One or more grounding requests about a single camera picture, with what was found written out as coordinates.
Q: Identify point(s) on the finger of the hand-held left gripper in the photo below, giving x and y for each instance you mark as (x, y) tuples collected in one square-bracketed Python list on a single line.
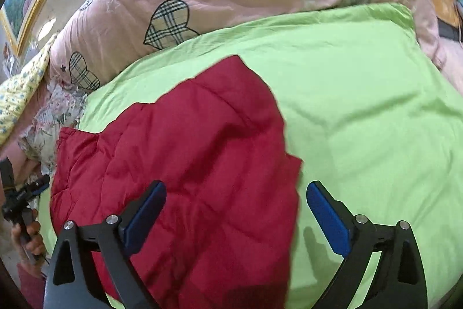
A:
[(39, 183)]

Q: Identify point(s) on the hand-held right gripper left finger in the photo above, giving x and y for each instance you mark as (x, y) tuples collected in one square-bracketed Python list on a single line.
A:
[(144, 218)]

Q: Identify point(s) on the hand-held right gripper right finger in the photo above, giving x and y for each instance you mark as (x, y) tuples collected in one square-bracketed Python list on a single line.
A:
[(327, 218)]

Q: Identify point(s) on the red quilted jacket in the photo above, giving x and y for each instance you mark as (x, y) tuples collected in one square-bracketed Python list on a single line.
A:
[(188, 164)]

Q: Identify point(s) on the person's left hand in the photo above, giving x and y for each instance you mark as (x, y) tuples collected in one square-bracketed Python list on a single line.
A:
[(30, 231)]

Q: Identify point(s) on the white floral ruffled cloth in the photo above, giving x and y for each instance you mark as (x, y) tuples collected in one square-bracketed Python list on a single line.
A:
[(54, 117)]

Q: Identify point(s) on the yellow floral cloth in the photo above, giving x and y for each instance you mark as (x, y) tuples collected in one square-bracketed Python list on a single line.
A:
[(18, 91)]

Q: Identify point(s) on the green blanket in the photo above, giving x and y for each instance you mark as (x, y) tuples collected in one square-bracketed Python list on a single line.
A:
[(361, 106)]

